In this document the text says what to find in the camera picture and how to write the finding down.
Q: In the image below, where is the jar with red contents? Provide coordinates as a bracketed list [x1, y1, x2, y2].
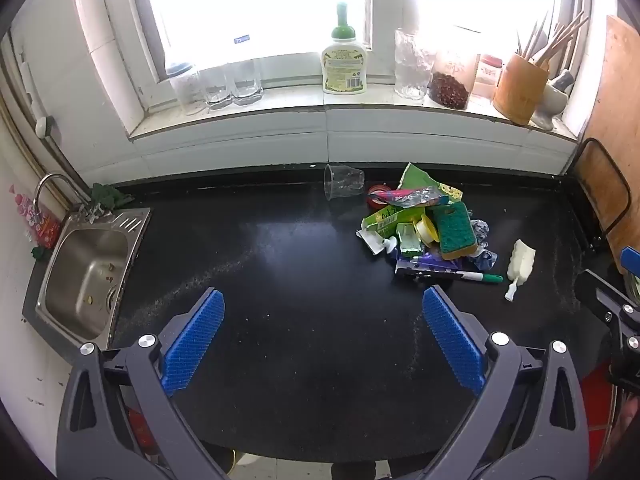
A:
[428, 27, 482, 110]

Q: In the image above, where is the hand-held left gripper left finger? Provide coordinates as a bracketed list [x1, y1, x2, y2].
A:
[56, 287, 237, 480]

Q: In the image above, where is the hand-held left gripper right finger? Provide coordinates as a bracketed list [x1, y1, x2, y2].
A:
[422, 284, 592, 480]

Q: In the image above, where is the green carton box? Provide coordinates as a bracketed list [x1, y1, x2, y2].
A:
[360, 204, 427, 239]

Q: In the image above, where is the glass jar with blue lid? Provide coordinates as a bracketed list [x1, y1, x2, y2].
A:
[166, 62, 204, 115]

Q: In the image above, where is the textured clear glass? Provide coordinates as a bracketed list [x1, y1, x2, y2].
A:
[393, 27, 434, 100]

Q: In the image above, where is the red bin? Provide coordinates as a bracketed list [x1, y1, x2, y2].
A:
[581, 362, 628, 441]

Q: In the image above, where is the clear drinking glass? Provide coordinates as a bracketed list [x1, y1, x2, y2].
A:
[231, 57, 265, 106]
[200, 62, 234, 111]

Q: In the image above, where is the wooden cutting board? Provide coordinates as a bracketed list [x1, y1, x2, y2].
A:
[581, 14, 640, 262]

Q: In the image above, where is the bundle of wooden chopsticks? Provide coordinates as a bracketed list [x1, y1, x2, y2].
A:
[515, 9, 592, 69]

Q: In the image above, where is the bamboo utensil holder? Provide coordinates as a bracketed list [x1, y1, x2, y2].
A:
[492, 52, 551, 126]

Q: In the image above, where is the torn green bag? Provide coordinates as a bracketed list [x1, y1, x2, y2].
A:
[398, 162, 464, 202]

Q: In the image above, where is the white stone pestle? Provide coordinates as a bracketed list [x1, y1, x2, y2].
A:
[550, 68, 576, 94]

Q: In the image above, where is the pink bottle by sink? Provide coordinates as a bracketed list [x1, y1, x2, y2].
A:
[9, 184, 62, 252]

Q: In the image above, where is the yellow tape roll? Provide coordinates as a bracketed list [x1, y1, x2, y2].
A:
[417, 212, 442, 247]

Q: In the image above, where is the blue silver wrapper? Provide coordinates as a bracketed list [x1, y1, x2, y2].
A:
[462, 217, 500, 272]

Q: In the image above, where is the green cloth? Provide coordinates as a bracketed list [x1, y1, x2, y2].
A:
[89, 182, 137, 209]

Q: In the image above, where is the small jar with red lid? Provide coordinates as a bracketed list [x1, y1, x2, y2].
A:
[472, 53, 504, 101]

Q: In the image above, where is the white stone mortar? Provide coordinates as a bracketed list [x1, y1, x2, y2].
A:
[530, 80, 573, 132]

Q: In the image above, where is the chrome faucet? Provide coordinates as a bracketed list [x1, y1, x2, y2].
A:
[33, 173, 103, 222]

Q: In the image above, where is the white green marker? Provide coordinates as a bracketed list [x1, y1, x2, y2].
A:
[414, 268, 504, 284]

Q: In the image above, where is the purple toothpaste tube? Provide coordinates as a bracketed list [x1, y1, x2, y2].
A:
[394, 252, 464, 279]

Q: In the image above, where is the green yellow sponge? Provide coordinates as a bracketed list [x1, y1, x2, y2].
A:
[432, 201, 479, 261]

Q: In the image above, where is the stainless steel sink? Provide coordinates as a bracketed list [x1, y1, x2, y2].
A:
[36, 207, 152, 352]

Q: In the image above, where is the person's right hand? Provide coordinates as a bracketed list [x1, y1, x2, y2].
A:
[611, 396, 640, 456]

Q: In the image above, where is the clear plastic cup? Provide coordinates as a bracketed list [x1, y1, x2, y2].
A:
[323, 163, 367, 202]

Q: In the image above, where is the squeezed white tube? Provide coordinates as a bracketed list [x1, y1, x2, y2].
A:
[355, 226, 399, 257]

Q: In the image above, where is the white sponge brush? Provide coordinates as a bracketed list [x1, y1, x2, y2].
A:
[503, 238, 537, 303]

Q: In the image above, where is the white green dish soap bottle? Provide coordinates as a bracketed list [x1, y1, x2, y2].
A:
[321, 2, 368, 95]

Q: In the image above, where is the blue pink snack wrapper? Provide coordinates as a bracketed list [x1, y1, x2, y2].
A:
[382, 185, 450, 210]

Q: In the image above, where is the black wire rack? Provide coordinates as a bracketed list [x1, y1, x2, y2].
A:
[570, 137, 632, 257]

